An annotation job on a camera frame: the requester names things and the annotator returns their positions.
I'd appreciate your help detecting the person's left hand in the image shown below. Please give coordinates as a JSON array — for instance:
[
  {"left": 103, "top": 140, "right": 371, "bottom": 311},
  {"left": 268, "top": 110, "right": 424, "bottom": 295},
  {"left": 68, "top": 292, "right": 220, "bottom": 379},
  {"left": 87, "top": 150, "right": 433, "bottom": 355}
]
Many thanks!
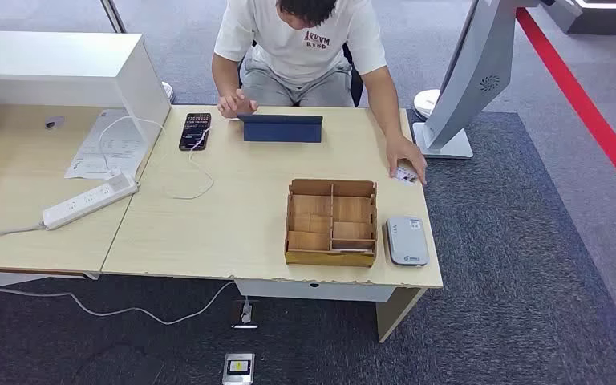
[{"left": 385, "top": 135, "right": 428, "bottom": 187}]

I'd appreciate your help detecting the person's right hand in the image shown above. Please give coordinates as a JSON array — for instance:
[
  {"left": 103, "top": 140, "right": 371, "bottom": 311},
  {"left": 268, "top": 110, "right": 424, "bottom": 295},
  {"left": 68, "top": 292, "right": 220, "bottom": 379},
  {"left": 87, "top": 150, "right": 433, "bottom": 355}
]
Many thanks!
[{"left": 216, "top": 88, "right": 260, "bottom": 120}]

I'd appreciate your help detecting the white ID card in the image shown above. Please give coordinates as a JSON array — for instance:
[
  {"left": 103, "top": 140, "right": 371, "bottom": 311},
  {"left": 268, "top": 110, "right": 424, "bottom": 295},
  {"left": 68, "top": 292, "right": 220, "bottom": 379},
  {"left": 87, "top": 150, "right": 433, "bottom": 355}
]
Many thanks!
[{"left": 390, "top": 163, "right": 419, "bottom": 186}]

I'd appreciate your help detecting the wooden compartment box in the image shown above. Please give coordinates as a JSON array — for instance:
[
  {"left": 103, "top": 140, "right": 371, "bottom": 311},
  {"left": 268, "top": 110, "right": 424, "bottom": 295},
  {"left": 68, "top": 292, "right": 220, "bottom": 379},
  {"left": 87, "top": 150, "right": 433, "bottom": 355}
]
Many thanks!
[{"left": 284, "top": 178, "right": 379, "bottom": 269}]

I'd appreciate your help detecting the person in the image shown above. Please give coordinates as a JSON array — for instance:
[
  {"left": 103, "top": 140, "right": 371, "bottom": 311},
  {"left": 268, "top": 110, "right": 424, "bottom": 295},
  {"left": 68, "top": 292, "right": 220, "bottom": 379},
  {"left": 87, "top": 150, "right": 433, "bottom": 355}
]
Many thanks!
[{"left": 211, "top": 0, "right": 428, "bottom": 187}]

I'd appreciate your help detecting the grey card reader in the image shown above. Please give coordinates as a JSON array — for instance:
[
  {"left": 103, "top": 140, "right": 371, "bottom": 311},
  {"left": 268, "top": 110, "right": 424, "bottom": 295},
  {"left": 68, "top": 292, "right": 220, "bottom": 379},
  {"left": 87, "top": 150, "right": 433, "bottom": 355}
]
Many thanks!
[{"left": 383, "top": 215, "right": 431, "bottom": 268}]

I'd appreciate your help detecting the black smartphone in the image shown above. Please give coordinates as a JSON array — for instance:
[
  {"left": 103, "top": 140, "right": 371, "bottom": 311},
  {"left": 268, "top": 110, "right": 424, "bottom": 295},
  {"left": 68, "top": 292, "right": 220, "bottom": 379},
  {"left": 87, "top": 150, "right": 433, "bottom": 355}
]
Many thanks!
[{"left": 178, "top": 111, "right": 213, "bottom": 152}]

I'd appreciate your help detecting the large white round base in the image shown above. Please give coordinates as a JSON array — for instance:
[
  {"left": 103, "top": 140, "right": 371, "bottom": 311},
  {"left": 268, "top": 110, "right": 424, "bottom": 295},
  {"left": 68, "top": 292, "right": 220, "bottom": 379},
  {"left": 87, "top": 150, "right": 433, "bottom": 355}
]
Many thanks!
[{"left": 413, "top": 88, "right": 442, "bottom": 119}]

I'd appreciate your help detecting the tablet in blue case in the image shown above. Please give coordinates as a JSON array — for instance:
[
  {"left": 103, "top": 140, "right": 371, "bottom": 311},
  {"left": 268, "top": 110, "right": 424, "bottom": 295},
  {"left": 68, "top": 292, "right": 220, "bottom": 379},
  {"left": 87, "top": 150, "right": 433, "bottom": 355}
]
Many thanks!
[{"left": 237, "top": 113, "right": 324, "bottom": 144}]

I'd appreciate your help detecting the black chair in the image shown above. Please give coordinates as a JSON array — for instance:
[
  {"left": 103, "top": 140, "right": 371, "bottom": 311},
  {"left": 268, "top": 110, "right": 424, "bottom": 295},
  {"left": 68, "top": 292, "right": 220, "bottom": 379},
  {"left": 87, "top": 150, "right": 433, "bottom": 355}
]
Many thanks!
[{"left": 238, "top": 41, "right": 366, "bottom": 108}]

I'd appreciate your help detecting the grey kiosk stand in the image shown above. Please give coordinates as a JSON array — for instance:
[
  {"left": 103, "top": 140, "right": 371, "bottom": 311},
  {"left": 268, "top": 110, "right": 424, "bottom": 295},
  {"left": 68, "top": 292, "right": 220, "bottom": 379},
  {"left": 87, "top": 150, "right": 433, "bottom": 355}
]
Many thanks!
[{"left": 411, "top": 0, "right": 543, "bottom": 160}]

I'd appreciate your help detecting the dark grey floor rug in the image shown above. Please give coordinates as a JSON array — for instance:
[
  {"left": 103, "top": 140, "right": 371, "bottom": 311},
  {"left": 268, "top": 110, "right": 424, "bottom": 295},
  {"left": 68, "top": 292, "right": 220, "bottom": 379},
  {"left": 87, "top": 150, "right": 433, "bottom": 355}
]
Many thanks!
[{"left": 0, "top": 102, "right": 616, "bottom": 385}]

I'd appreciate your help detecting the white charger plug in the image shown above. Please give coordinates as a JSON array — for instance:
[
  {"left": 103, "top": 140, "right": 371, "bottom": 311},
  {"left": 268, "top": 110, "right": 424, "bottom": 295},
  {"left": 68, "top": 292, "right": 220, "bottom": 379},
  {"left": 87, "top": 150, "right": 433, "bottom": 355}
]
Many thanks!
[{"left": 107, "top": 172, "right": 137, "bottom": 192}]

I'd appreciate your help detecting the metal pole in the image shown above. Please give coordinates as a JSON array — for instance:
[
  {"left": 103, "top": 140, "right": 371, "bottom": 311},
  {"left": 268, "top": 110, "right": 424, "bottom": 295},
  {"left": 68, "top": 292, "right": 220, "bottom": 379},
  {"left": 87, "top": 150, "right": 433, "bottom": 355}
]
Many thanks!
[{"left": 99, "top": 0, "right": 128, "bottom": 34}]

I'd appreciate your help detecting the printed paper sheet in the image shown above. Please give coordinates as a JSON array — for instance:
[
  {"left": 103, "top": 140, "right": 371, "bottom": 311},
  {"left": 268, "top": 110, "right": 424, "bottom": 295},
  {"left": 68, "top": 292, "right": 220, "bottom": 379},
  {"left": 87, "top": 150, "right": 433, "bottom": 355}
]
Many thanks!
[{"left": 63, "top": 108, "right": 150, "bottom": 180}]

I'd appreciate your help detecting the light wood desk leg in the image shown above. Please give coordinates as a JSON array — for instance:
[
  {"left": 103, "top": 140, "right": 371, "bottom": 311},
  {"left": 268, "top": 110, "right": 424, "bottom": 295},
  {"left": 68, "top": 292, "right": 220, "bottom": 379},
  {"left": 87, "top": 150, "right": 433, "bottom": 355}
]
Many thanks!
[{"left": 375, "top": 286, "right": 427, "bottom": 344}]

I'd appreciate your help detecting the white desk front panel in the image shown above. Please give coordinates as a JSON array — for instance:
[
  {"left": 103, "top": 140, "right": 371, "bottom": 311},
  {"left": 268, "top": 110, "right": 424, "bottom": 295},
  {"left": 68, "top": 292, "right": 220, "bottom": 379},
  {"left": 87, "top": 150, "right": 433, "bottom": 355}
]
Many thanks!
[{"left": 235, "top": 280, "right": 397, "bottom": 304}]

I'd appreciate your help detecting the white power strip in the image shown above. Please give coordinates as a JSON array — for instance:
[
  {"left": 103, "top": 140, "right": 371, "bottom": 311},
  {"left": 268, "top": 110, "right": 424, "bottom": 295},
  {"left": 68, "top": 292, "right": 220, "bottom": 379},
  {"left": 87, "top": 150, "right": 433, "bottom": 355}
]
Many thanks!
[{"left": 41, "top": 171, "right": 140, "bottom": 231}]

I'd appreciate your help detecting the white desk cabinet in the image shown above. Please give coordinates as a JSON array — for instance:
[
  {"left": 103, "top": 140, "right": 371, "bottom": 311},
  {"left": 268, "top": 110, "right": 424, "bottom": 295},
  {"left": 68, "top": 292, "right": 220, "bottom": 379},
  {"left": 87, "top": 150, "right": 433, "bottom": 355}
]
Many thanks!
[{"left": 0, "top": 30, "right": 172, "bottom": 179}]

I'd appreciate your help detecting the open floor socket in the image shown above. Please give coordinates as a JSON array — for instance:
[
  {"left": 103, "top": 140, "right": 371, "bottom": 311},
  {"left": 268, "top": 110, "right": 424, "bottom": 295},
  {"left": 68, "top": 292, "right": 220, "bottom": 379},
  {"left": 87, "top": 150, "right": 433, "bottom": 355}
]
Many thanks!
[{"left": 230, "top": 298, "right": 260, "bottom": 330}]

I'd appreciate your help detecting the grey display platform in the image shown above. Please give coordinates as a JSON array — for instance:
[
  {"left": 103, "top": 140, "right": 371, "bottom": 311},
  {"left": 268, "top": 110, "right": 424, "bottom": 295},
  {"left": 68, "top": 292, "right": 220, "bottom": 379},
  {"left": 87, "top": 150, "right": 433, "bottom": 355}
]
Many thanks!
[{"left": 541, "top": 0, "right": 616, "bottom": 35}]

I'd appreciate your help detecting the silver floor socket plate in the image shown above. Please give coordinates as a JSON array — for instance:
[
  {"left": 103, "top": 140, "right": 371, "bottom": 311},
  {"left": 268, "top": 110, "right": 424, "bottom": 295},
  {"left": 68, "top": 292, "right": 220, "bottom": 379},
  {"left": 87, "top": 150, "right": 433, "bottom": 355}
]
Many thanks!
[{"left": 221, "top": 352, "right": 257, "bottom": 385}]

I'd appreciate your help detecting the white desk underframe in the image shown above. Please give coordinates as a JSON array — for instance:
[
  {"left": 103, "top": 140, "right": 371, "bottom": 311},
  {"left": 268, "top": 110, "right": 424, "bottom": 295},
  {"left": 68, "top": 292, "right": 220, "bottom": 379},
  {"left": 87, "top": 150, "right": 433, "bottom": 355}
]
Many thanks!
[{"left": 0, "top": 270, "right": 101, "bottom": 292}]

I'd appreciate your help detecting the white charging cable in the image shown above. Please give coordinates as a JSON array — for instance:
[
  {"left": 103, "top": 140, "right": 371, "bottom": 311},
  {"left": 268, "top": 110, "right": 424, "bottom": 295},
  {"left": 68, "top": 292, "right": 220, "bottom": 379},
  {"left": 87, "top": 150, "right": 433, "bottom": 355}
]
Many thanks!
[{"left": 97, "top": 115, "right": 216, "bottom": 201}]

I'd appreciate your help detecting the white floor cord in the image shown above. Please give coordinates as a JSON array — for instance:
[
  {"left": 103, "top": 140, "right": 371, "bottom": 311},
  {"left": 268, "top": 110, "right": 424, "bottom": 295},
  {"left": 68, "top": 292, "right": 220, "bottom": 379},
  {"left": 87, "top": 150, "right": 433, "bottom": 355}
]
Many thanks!
[{"left": 0, "top": 280, "right": 237, "bottom": 326}]

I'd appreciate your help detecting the white power strip cord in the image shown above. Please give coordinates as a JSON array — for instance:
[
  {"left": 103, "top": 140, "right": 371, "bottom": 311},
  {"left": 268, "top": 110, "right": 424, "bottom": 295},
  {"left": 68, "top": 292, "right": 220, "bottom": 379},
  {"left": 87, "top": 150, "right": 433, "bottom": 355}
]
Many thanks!
[{"left": 0, "top": 223, "right": 47, "bottom": 249}]

